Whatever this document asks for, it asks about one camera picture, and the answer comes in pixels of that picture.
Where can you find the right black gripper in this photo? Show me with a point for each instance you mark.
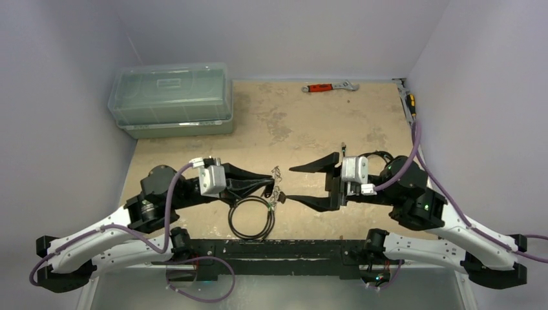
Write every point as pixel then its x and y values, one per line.
pixel 335 184

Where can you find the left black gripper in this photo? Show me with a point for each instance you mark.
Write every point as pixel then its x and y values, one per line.
pixel 240 183

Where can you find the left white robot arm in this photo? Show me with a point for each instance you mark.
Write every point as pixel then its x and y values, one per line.
pixel 141 230

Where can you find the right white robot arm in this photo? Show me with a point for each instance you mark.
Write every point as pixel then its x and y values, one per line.
pixel 488 258

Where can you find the clear green plastic storage box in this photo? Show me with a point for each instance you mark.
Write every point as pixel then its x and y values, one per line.
pixel 163 101

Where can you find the yellow black screwdriver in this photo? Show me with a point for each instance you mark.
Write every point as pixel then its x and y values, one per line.
pixel 411 105

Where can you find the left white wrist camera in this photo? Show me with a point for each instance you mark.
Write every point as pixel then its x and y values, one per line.
pixel 211 175

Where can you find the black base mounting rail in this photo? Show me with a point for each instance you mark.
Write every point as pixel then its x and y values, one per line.
pixel 345 259

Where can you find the red handled adjustable wrench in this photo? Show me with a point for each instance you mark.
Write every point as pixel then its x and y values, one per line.
pixel 345 85

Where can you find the aluminium frame rail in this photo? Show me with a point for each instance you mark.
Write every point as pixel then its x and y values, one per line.
pixel 403 249

